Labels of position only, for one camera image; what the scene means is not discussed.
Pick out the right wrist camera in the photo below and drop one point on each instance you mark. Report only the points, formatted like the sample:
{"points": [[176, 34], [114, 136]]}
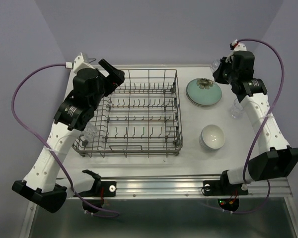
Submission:
{"points": [[237, 46]]}

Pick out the aluminium mounting rail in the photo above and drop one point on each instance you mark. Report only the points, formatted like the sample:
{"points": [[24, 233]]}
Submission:
{"points": [[190, 187]]}

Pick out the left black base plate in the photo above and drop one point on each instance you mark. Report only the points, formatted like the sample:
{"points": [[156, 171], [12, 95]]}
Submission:
{"points": [[106, 189]]}

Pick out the white ribbed bowl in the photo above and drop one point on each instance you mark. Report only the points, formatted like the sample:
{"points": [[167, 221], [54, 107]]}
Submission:
{"points": [[212, 137]]}

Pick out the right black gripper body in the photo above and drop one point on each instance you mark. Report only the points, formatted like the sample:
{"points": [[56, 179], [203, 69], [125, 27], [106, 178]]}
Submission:
{"points": [[230, 74]]}

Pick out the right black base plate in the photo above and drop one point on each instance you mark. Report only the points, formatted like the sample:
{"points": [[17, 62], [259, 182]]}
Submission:
{"points": [[216, 188]]}

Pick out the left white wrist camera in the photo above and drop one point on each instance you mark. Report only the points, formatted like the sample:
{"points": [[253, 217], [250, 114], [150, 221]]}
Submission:
{"points": [[80, 62]]}

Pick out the light green flower plate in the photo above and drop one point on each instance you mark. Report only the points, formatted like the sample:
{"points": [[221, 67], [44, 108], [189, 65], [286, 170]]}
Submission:
{"points": [[203, 92]]}

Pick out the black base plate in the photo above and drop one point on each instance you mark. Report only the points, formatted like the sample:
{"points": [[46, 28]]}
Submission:
{"points": [[106, 189], [216, 188]]}

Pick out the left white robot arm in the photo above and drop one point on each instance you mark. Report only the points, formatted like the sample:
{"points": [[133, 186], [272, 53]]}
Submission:
{"points": [[48, 184]]}

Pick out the clear glass cup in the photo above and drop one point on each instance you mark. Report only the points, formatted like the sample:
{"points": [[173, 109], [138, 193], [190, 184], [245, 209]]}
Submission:
{"points": [[236, 110], [90, 132], [214, 65]]}

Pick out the clear glass cup front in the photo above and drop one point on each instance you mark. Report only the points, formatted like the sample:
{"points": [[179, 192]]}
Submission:
{"points": [[90, 132]]}

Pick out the grey wire dish rack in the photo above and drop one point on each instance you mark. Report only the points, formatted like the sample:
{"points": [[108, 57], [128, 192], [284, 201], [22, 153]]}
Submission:
{"points": [[141, 117]]}

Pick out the clear glass cup back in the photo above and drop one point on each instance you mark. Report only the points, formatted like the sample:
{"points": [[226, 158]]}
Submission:
{"points": [[236, 110]]}

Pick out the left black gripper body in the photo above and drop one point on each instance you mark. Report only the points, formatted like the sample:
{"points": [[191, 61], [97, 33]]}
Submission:
{"points": [[105, 87]]}

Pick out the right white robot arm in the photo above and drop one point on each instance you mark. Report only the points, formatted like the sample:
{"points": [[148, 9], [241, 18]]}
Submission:
{"points": [[276, 158]]}

